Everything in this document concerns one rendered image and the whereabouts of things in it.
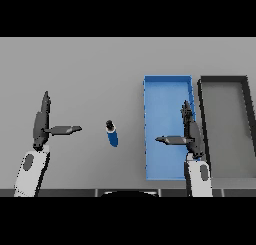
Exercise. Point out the blue pipe with dark end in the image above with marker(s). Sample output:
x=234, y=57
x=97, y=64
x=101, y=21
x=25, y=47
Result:
x=112, y=135

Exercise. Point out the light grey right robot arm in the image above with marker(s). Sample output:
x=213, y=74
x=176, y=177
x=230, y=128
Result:
x=199, y=177

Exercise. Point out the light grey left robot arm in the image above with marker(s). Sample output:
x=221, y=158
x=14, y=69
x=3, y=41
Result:
x=30, y=174

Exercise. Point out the dark grey rectangular bin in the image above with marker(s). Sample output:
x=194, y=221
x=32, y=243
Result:
x=228, y=129

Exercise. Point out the blue rectangular bin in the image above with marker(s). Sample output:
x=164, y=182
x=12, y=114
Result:
x=168, y=125

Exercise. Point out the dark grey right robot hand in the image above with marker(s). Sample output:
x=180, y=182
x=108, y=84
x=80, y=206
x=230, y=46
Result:
x=192, y=135

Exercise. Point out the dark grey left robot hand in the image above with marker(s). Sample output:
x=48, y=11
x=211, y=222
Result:
x=40, y=125

